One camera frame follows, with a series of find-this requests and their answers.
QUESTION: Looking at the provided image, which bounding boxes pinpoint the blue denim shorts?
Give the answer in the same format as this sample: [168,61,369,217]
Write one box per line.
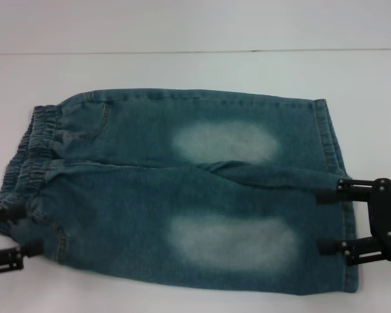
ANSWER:
[0,89,359,292]

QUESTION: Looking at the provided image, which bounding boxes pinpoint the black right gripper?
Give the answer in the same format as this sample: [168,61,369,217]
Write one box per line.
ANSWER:
[315,177,391,263]

